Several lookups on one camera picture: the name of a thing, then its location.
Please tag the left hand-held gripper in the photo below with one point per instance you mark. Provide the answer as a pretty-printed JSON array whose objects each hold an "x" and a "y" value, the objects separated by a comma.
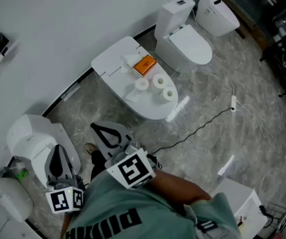
[{"x": 63, "y": 200}]

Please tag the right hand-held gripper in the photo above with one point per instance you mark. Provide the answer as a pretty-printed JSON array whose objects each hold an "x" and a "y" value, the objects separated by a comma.
[{"x": 132, "y": 169}]

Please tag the person's left forearm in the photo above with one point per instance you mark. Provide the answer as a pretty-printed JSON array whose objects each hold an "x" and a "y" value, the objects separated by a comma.
[{"x": 66, "y": 226}]

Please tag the person's right forearm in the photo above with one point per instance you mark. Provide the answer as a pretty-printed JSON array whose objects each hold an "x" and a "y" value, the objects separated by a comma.
[{"x": 177, "y": 185}]

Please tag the white toilet with boxy tank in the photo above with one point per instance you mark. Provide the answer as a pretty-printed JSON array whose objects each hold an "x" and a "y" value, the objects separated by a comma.
[{"x": 33, "y": 138}]

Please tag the white toilet with flat lid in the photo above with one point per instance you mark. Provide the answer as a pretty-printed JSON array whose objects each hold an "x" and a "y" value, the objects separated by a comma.
[{"x": 123, "y": 96}]

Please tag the white egg-shaped toilet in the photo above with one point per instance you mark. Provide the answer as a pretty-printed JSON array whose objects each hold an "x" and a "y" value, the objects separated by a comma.
[{"x": 8, "y": 198}]

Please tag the white toilet with tall tank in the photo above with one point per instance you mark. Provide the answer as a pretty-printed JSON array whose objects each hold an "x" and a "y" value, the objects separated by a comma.
[{"x": 182, "y": 46}]

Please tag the white plastic device housing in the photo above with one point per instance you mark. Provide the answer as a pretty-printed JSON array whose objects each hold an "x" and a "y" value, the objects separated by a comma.
[{"x": 217, "y": 14}]

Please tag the person's shoe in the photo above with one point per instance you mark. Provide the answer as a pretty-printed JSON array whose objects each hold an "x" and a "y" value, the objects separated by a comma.
[{"x": 91, "y": 148}]

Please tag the person's black trousers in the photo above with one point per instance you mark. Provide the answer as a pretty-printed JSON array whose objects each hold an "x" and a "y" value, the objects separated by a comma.
[{"x": 98, "y": 163}]

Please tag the small green plastic bottle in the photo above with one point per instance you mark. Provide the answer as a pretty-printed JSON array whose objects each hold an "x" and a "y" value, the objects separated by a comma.
[{"x": 23, "y": 174}]

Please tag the folded white tissue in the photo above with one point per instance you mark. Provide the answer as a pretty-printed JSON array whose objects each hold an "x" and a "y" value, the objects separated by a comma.
[{"x": 132, "y": 96}]

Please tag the metal water valve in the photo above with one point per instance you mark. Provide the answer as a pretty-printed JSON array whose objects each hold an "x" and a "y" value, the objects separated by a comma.
[{"x": 9, "y": 169}]

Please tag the person's green t-shirt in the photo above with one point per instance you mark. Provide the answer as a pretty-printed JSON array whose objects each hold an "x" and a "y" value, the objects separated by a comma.
[{"x": 123, "y": 208}]

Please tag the crumpled white tissue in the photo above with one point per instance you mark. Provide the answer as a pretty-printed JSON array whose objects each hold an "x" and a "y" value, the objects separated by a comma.
[{"x": 129, "y": 61}]

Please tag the orange tissue box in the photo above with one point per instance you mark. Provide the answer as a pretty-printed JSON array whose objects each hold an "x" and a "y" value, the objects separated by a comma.
[{"x": 145, "y": 65}]

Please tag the white power strip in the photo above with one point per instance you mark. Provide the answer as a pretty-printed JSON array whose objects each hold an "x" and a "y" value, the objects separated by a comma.
[{"x": 233, "y": 103}]

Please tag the white box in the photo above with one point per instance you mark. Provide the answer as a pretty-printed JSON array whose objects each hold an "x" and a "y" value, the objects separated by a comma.
[{"x": 242, "y": 200}]

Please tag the brown wooden board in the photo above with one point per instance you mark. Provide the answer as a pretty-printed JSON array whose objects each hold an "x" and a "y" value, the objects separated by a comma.
[{"x": 247, "y": 19}]

